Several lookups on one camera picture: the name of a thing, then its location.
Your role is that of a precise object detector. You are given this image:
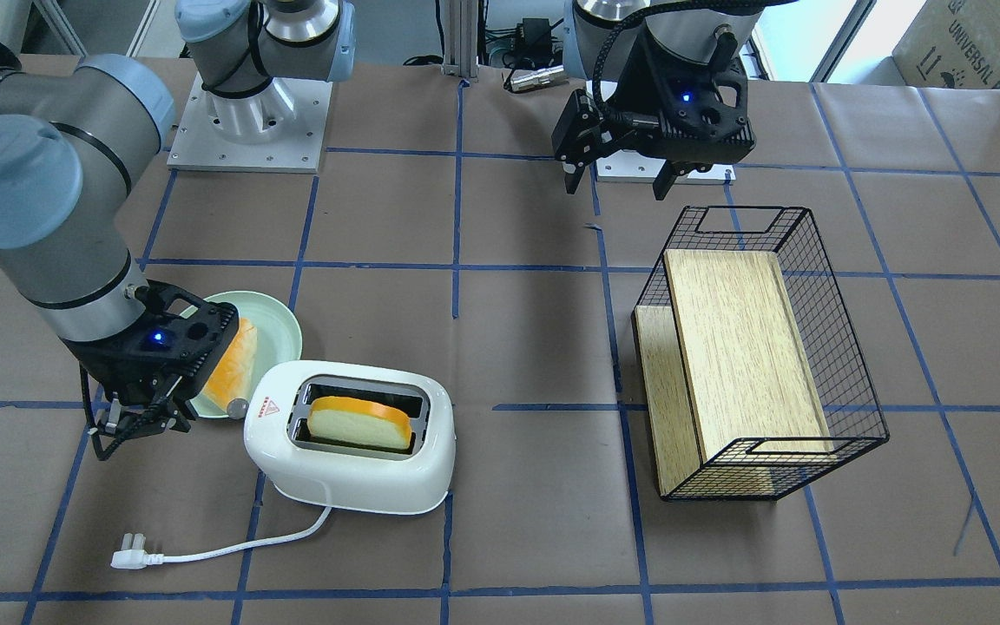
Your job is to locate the wooden tray board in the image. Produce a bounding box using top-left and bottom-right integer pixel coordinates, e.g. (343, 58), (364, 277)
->
(634, 249), (839, 501)

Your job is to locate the white power cord with plug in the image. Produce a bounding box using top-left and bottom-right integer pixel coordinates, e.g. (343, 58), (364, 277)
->
(110, 505), (333, 570)

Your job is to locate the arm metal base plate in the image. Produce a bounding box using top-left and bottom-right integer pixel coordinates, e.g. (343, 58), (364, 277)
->
(595, 150), (737, 186)
(167, 76), (333, 174)

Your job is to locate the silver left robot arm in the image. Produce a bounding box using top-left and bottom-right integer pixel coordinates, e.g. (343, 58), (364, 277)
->
(551, 1), (770, 201)

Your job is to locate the triangular bread on plate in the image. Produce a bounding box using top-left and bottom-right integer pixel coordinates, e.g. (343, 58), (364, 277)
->
(199, 318), (260, 411)

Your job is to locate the toast slice in toaster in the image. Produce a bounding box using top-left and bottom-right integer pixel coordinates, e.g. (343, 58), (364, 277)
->
(308, 396), (412, 451)

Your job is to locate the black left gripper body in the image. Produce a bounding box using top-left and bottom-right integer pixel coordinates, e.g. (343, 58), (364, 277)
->
(551, 33), (755, 170)

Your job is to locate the black power adapter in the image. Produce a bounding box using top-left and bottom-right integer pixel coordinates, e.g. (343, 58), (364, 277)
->
(511, 17), (555, 69)

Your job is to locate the cardboard box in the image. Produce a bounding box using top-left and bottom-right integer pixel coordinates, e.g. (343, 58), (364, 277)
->
(892, 1), (1000, 89)

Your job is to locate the aluminium frame post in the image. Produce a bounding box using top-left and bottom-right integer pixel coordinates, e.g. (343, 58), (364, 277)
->
(439, 1), (483, 83)

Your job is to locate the silver cylindrical connector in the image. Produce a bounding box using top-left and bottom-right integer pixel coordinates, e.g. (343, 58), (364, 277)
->
(505, 66), (569, 94)

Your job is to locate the white two-slot toaster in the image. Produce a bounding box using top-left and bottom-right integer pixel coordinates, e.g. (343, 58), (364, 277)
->
(245, 361), (456, 515)

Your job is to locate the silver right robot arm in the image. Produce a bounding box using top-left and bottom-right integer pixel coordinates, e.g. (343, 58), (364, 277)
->
(0, 1), (356, 444)

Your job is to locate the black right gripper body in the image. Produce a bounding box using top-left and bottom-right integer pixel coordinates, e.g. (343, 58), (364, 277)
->
(66, 280), (239, 435)

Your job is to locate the black wire basket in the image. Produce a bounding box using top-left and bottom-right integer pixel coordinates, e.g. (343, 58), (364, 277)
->
(634, 207), (889, 501)

